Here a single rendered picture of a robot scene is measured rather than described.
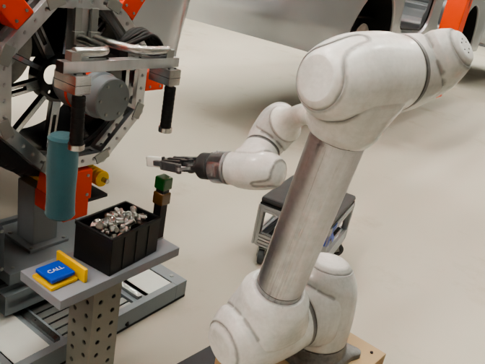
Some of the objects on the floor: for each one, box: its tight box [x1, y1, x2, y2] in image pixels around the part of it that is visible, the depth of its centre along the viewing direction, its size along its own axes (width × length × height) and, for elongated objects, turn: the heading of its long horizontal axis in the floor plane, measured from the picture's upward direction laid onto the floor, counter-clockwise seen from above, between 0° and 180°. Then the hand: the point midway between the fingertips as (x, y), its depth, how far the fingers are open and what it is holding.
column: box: [66, 282, 122, 364], centre depth 157 cm, size 10×10×42 cm
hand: (156, 162), depth 156 cm, fingers closed
